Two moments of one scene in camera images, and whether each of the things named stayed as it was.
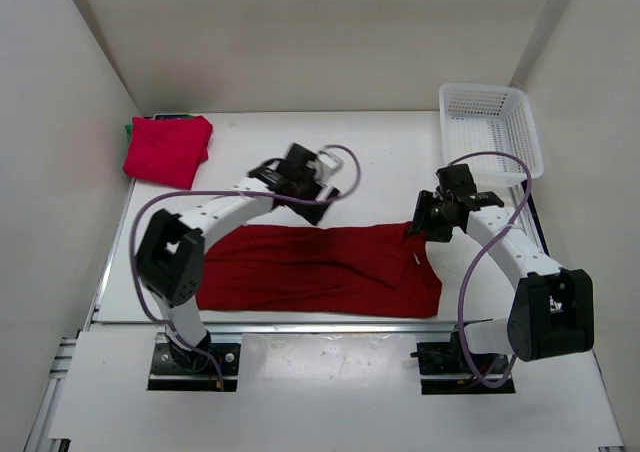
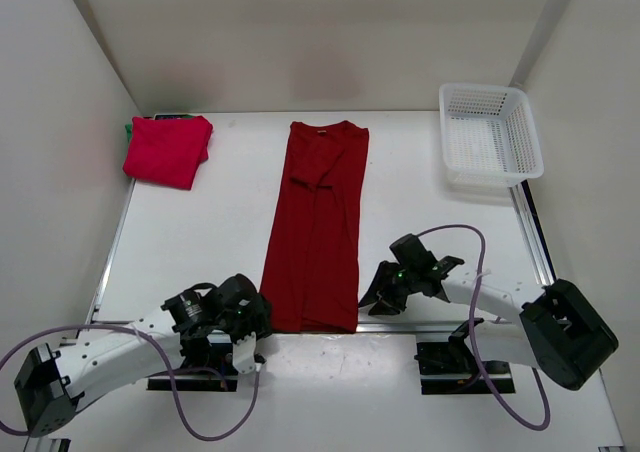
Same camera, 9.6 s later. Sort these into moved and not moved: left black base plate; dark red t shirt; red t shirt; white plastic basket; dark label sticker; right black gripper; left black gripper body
Moved: right black gripper; dark red t shirt; left black gripper body
Not moved: dark label sticker; red t shirt; left black base plate; white plastic basket
